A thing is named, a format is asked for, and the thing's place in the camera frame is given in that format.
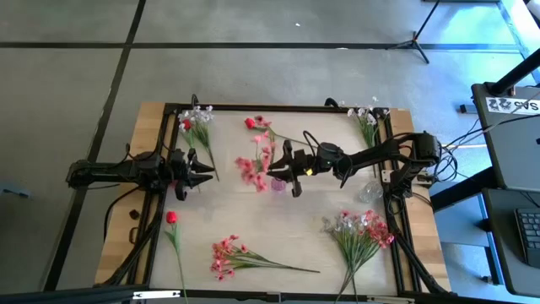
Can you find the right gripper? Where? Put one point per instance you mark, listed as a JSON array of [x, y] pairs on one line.
[[301, 164]]

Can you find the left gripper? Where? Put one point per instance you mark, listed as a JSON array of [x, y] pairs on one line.
[[179, 173]]

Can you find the pink glass vase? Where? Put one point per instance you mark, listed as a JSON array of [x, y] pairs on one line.
[[278, 185]]

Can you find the pink orchid stem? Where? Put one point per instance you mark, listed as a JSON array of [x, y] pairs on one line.
[[253, 169]]

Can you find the pink flower bunch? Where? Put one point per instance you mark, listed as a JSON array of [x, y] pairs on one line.
[[228, 255]]

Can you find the clear cut-glass vase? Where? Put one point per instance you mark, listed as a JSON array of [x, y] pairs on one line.
[[370, 192]]

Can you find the flower stems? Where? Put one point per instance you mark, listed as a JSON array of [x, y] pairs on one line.
[[379, 232]]

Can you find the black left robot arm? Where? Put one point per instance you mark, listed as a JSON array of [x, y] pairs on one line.
[[109, 171]]

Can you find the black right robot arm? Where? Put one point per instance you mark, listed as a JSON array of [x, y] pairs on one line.
[[379, 154]]

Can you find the black beam with white label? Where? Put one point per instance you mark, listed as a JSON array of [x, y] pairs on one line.
[[84, 295]]

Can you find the blue-grey floor object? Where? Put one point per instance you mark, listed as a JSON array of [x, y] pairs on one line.
[[14, 191]]

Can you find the black tripod stand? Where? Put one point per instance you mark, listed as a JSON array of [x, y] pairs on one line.
[[415, 42]]

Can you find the small grey floor box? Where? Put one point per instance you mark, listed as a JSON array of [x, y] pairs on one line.
[[468, 108]]

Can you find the black equipment cart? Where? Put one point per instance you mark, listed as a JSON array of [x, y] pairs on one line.
[[493, 202]]

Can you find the white printed label sticker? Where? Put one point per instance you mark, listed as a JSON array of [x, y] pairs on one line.
[[512, 104]]

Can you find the black vertical pole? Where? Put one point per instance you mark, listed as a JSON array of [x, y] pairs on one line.
[[516, 72]]

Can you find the black keyboard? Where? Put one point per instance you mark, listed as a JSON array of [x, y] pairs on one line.
[[529, 232]]

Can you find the black aluminium table frame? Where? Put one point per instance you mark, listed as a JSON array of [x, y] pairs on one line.
[[274, 108]]

